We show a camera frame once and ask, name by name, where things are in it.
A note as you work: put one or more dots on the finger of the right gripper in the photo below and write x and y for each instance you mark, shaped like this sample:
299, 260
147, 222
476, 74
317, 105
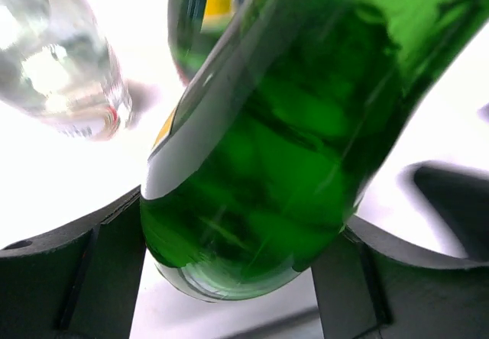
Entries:
460, 197

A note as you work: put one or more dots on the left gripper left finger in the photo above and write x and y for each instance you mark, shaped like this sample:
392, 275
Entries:
80, 280

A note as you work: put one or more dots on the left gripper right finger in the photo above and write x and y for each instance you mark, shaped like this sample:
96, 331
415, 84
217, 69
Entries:
370, 284

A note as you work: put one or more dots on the green bottle front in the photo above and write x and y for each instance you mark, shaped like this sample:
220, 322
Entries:
269, 150

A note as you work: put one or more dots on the green bottle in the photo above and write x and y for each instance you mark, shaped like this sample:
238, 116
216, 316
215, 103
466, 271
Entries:
269, 150
194, 27

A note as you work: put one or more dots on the clear glass bottle left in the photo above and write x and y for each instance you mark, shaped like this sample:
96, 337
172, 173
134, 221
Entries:
58, 67

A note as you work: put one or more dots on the green bottle rear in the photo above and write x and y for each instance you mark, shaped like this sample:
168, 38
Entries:
194, 27

